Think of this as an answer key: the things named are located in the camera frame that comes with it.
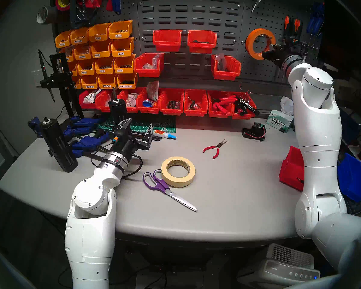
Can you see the black cylinder with long bit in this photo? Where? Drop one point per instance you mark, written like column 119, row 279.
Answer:
column 117, row 110

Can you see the user manual in bag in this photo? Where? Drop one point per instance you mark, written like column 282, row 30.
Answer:
column 152, row 91

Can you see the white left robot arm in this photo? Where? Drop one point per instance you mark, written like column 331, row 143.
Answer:
column 90, row 240

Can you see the small clear parts bag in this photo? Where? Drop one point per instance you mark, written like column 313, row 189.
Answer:
column 131, row 100

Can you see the black ribbed cylinder tool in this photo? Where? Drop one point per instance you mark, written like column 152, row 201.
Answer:
column 60, row 150

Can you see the yellow bin labelled M3-4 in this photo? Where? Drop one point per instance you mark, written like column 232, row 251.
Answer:
column 122, row 51

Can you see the red plastic storage bin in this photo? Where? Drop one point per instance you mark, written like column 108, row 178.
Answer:
column 103, row 104
column 243, row 116
column 290, row 171
column 167, row 41
column 149, row 110
column 131, row 109
column 195, row 112
column 171, row 111
column 84, row 104
column 227, row 73
column 219, row 114
column 202, row 46
column 149, row 70

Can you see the grey louvred wall panel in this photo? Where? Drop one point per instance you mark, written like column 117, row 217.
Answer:
column 198, row 14

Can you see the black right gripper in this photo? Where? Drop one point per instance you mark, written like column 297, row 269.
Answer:
column 278, row 58

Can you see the blue plastic cap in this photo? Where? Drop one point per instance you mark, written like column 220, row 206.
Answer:
column 148, row 104

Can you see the white glue bottle blue cap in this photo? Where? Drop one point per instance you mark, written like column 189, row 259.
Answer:
column 162, row 134

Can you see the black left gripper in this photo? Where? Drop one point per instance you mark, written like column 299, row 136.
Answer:
column 129, row 145

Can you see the grey duct tape roll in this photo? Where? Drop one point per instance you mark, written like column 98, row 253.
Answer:
column 51, row 16

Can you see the black small hardware pile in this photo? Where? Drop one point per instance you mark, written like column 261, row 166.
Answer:
column 174, row 104
column 193, row 104

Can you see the yellow bin labelled M3-16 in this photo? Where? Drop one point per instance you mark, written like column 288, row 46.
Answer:
column 75, row 70

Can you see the yellow bin labelled M4X6X5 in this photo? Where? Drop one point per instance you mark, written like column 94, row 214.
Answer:
column 70, row 52

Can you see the yellow bin labelled M3X8 BAD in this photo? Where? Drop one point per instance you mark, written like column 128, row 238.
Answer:
column 79, row 38

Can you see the yellow bin labelled HEX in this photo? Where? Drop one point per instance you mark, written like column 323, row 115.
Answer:
column 127, row 83

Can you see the black metal stand frame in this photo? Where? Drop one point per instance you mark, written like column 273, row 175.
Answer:
column 64, row 80

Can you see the green cutting mat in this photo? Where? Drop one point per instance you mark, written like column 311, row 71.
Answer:
column 164, row 124

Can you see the yellow bin labelled M3X6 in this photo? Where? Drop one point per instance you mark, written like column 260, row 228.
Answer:
column 120, row 34

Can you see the grey perforated pegboard panel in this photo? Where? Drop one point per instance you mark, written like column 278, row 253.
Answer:
column 249, row 68
column 132, row 8

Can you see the blue bar clamp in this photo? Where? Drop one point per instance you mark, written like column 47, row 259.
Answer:
column 87, row 144
column 81, row 123

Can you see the yellow bin labelled M2.5-6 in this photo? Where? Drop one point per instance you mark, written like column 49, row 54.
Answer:
column 89, row 84

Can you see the red utility knife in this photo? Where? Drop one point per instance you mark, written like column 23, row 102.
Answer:
column 109, row 5

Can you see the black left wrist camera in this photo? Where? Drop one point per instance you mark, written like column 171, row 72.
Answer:
column 116, row 138

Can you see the yellow bin labelled M2.5-8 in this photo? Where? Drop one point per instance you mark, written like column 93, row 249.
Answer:
column 78, row 85

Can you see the clear plastic parts bag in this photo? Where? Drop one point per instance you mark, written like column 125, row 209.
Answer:
column 152, row 62

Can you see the orange tape roll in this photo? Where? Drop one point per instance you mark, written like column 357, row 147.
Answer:
column 249, row 47

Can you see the beige masking tape roll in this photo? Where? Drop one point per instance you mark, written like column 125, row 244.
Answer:
column 177, row 183

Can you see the Kimtech tissue box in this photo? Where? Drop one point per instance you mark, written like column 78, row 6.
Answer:
column 276, row 122

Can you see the yellow bin labelled M3-6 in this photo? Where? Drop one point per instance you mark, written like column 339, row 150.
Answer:
column 124, row 68

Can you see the large blue storage bin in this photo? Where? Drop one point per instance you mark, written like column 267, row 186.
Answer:
column 352, row 177

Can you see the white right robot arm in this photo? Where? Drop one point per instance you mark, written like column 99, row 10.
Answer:
column 319, row 135

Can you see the yellow bin labelled M4-6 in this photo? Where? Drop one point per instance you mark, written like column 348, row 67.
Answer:
column 100, row 53

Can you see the yellow bin labelled M4X4X6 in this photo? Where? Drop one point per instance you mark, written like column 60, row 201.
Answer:
column 82, row 55

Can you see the yellow bin labelled M2.5-5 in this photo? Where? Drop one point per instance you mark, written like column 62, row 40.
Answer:
column 107, row 84

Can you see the red plastic tool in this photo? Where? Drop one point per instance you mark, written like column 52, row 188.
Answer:
column 94, row 2

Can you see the grey Coway air purifier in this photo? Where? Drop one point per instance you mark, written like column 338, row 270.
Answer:
column 279, row 270

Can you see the clear bag with black parts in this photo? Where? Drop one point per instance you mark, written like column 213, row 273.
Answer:
column 221, row 62

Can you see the white crumpled plastic bag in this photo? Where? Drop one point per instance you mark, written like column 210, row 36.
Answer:
column 91, row 97

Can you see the yellow bin labelled M3-8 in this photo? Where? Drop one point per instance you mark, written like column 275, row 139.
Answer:
column 104, row 69

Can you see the yellow bin labelled M3-12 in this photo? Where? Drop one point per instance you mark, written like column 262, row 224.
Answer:
column 85, row 70

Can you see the blue utility knife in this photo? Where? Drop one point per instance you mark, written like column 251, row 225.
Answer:
column 116, row 2

